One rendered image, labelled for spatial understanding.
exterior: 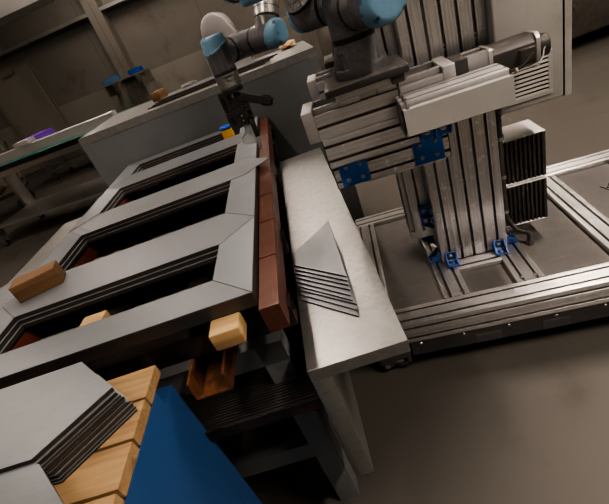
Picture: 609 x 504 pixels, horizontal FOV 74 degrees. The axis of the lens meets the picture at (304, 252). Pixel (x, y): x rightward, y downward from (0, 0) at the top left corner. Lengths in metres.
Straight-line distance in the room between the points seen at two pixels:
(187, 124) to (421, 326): 1.54
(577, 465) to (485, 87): 1.03
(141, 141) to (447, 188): 1.57
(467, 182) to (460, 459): 0.90
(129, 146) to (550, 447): 2.21
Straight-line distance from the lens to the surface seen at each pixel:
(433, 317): 1.49
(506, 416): 1.51
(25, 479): 0.74
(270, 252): 0.91
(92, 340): 0.92
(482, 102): 1.15
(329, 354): 0.82
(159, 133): 2.34
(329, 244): 1.06
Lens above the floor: 1.25
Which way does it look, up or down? 30 degrees down
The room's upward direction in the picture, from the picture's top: 22 degrees counter-clockwise
